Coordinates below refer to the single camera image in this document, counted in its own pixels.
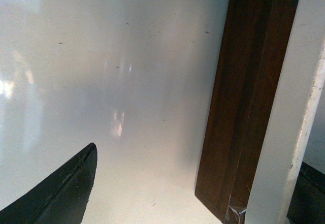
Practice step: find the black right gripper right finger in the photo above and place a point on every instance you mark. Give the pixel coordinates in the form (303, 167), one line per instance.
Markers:
(307, 203)

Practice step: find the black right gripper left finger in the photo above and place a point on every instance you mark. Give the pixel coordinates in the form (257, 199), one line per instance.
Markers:
(62, 197)

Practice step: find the wooden drawer front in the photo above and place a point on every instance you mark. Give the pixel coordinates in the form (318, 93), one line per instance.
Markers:
(254, 43)

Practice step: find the white plastic drawer handle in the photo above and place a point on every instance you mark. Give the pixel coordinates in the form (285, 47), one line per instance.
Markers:
(295, 104)

